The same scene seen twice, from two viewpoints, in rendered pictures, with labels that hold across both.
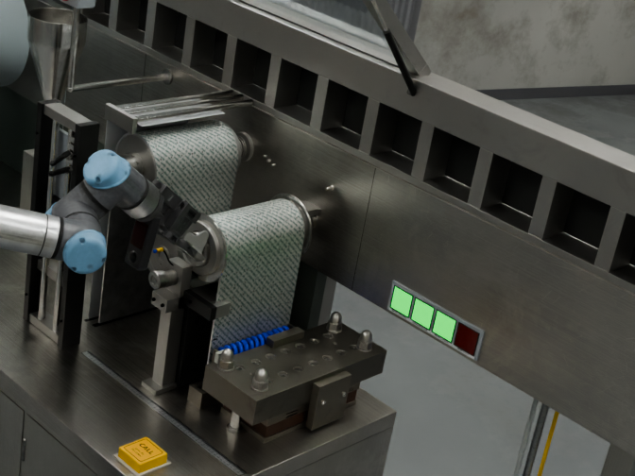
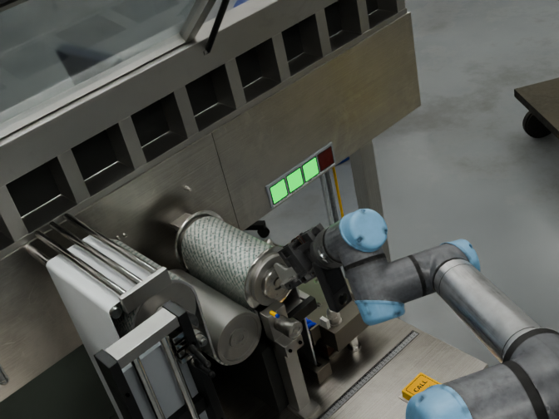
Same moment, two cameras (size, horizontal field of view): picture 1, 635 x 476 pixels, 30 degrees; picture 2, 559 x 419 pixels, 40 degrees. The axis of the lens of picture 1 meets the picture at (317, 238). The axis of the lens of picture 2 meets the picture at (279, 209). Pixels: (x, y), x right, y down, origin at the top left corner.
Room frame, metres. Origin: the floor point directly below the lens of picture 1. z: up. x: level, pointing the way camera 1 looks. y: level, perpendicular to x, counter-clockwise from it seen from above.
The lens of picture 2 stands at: (1.88, 1.46, 2.26)
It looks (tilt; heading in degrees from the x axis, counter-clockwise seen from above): 34 degrees down; 284
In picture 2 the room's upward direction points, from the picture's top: 14 degrees counter-clockwise
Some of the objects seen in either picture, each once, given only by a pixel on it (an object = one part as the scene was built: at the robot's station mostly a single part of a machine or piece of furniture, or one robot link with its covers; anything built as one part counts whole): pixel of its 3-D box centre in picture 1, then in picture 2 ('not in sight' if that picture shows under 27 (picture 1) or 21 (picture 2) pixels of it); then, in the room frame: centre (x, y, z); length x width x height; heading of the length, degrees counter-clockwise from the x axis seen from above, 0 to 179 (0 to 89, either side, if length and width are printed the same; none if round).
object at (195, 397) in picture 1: (243, 379); (284, 347); (2.29, 0.11, 0.92); 0.28 x 0.04 x 0.04; 139
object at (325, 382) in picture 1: (329, 400); not in sight; (2.19, -0.09, 0.97); 0.10 x 0.03 x 0.11; 139
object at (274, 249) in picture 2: (202, 246); (271, 278); (2.23, 0.23, 1.25); 0.15 x 0.01 x 0.15; 49
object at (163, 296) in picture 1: (165, 327); (292, 362); (2.22, 0.29, 1.05); 0.06 x 0.05 x 0.31; 139
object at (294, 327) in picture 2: (158, 279); (293, 328); (2.19, 0.31, 1.18); 0.04 x 0.02 x 0.04; 49
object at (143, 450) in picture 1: (143, 454); (423, 391); (1.95, 0.27, 0.91); 0.07 x 0.07 x 0.02; 49
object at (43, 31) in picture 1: (57, 27); not in sight; (2.78, 0.71, 1.50); 0.14 x 0.14 x 0.06
